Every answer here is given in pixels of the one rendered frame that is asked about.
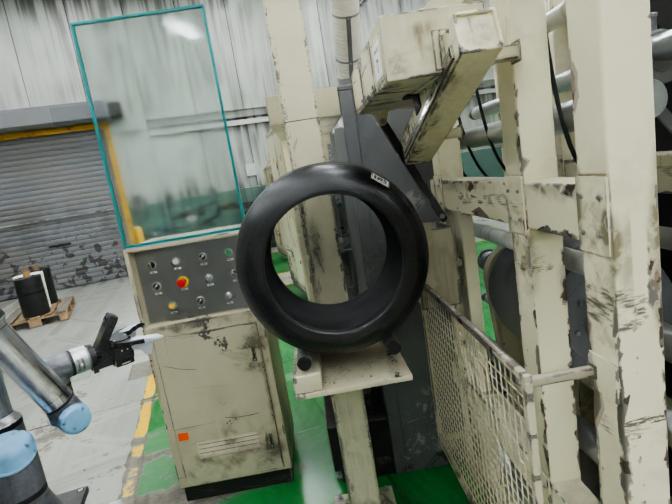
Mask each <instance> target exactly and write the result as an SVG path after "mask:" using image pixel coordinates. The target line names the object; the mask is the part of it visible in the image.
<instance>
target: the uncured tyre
mask: <svg viewBox="0 0 672 504"><path fill-rule="evenodd" d="M372 172H373V173H374V174H376V175H378V176H380V177H381V178H383V179H385V180H387V181H389V182H390V183H389V188H388V187H386V186H385V185H383V184H381V183H379V182H377V181H376V180H374V179H372V178H371V174H372ZM329 194H341V195H348V196H353V197H356V198H358V199H360V200H361V201H363V202H364V203H365V204H366V205H368V206H369V207H370V208H371V210H372V211H373V212H374V213H375V215H376V216H377V218H378V219H379V221H380V223H381V225H382V228H383V231H384V235H385V241H386V253H385V259H384V263H383V266H382V269H381V271H380V273H379V275H378V277H377V278H376V280H375V281H374V282H373V283H372V285H371V286H370V287H369V288H368V289H367V290H365V291H364V292H363V293H362V294H360V295H359V296H357V297H355V298H353V299H351V300H348V301H345V302H342V303H337V304H319V303H314V302H311V301H308V300H305V299H303V298H301V297H299V296H298V295H296V294H295V293H293V292H292V291H291V290H290V289H289V288H288V287H287V286H286V285H285V284H284V283H283V282H282V280H281V279H280V277H279V275H278V274H277V272H276V269H275V267H274V264H273V260H272V253H271V242H272V236H273V232H274V229H275V226H276V224H277V223H278V222H279V220H280V219H281V218H282V217H283V216H284V215H285V214H286V213H287V212H288V211H289V210H291V209H292V208H293V207H295V206H296V205H298V204H300V203H301V202H303V201H306V200H308V199H311V198H314V197H317V196H321V195H329ZM428 263H429V250H428V241H427V236H426V232H425V229H424V226H423V223H422V220H421V218H420V216H419V214H418V212H417V210H416V208H415V207H414V205H413V204H412V202H411V201H410V199H409V198H408V197H407V196H406V195H405V193H404V192H403V191H402V190H401V189H400V188H399V187H397V186H396V185H395V184H394V183H393V182H391V181H390V180H389V179H387V178H386V177H384V176H383V175H381V174H379V173H377V172H375V171H373V170H371V169H368V168H366V167H363V166H359V165H355V164H351V163H344V162H322V163H315V164H310V165H306V166H303V167H300V168H297V169H295V170H293V171H290V172H288V173H286V174H285V175H283V176H281V177H280V180H278V181H277V182H275V183H274V184H273V185H272V186H270V187H267V188H266V189H264V190H263V191H262V192H261V194H260V195H259V196H258V197H257V198H256V199H255V201H254V202H253V203H252V205H251V206H250V208H249V210H248V211H247V213H246V215H245V217H244V219H243V221H242V224H241V227H240V229H239V233H238V237H237V241H236V248H235V269H236V276H237V280H238V284H239V287H240V290H241V293H242V295H243V298H244V300H245V302H246V304H247V305H248V307H249V309H250V310H251V312H252V313H253V315H254V316H255V317H256V318H257V320H258V321H259V322H260V323H261V324H262V325H263V326H264V327H265V328H266V329H267V330H268V331H269V332H271V333H272V334H273V335H274V336H276V337H277V338H279V339H280V340H282V341H284V342H285V343H287V344H289V345H291V346H294V347H296V348H299V349H302V350H305V351H309V352H314V353H321V354H342V353H349V352H354V351H358V350H361V349H364V348H367V347H369V346H371V345H374V344H376V343H378V342H379V341H381V340H383V339H384V338H386V337H387V336H389V335H390V334H391V333H393V332H394V331H395V330H396V329H397V328H398V327H400V326H401V325H402V323H403V322H404V321H405V320H406V319H407V318H408V316H409V315H410V314H411V312H412V311H413V309H414V308H415V306H416V304H417V303H418V301H419V299H420V296H421V294H422V292H423V289H424V286H425V282H426V278H427V273H428Z"/></svg>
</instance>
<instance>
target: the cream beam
mask: <svg viewBox="0 0 672 504"><path fill-rule="evenodd" d="M482 8H485V7H484V1H476V2H469V3H463V4H456V5H449V6H442V7H436V8H429V9H422V10H416V11H409V12H402V13H396V14H389V15H382V16H379V17H378V19H377V21H376V23H375V25H374V27H373V30H372V32H371V34H370V36H369V38H368V40H367V42H366V44H365V47H364V49H363V51H362V53H361V55H360V57H359V59H358V62H357V64H356V66H355V68H354V70H353V72H352V76H351V80H352V85H353V92H354V99H355V105H356V108H355V110H356V112H357V115H365V114H371V113H372V112H374V111H378V110H384V109H390V110H397V109H403V108H409V107H414V103H413V98H412V99H408V100H402V98H403V97H404V96H405V95H406V94H419V95H420V93H421V91H422V90H423V89H424V88H426V87H427V86H429V85H430V84H431V83H433V82H434V81H435V80H436V79H438V78H439V77H440V76H441V74H442V63H443V61H442V53H441V44H440V40H441V38H442V37H443V35H444V33H445V31H446V28H447V26H448V23H449V21H450V18H451V16H452V14H453V13H456V12H462V11H469V10H476V9H482ZM377 39H378V44H379V51H380V59H381V66H382V74H383V75H382V76H381V77H380V79H379V80H378V81H376V74H375V66H374V59H373V52H372V48H373V46H374V45H375V43H376V41H377ZM390 110H389V111H390Z"/></svg>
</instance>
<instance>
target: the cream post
mask: <svg viewBox="0 0 672 504"><path fill-rule="evenodd" d="M263 6H264V12H265V17H266V23H267V29H268V35H269V41H270V46H271V52H272V58H273V64H274V69H275V75H276V81H277V87H278V92H279V98H280V104H281V110H282V113H281V114H282V117H283V121H284V127H285V134H286V139H287V144H288V150H289V156H290V162H291V167H292V171H293V170H295V169H297V168H300V167H303V166H306V165H310V164H315V163H322V162H326V157H325V150H324V144H323V138H322V132H321V125H320V119H319V113H318V107H317V100H316V94H315V88H314V82H313V75H312V69H311V63H310V57H309V51H308V44H307V38H306V32H305V26H304V19H303V13H302V7H301V1H300V0H263ZM298 208H299V213H300V219H301V225H302V231H303V237H304V242H305V248H306V254H307V259H308V265H309V271H310V277H311V283H312V288H313V294H314V300H315V303H319V304H337V303H342V302H345V301H348V294H347V287H346V281H345V275H344V269H343V262H342V256H341V250H340V244H339V238H338V231H337V225H336V219H335V213H334V206H333V200H332V194H329V195H321V196H317V197H314V198H311V199H308V200H306V201H303V202H301V203H300V204H298ZM331 399H332V404H333V410H334V415H335V421H336V426H337V432H338V438H339V444H340V450H341V456H342V461H343V466H344V472H345V478H346V485H347V490H348V496H349V502H350V504H381V499H380V493H379V487H378V481H377V474H376V468H375V462H374V456H373V449H372V443H371V437H370V431H369V425H368V418H367V412H366V406H365V400H364V393H363V389H360V390H354V391H349V392H343V393H338V394H332V395H331Z"/></svg>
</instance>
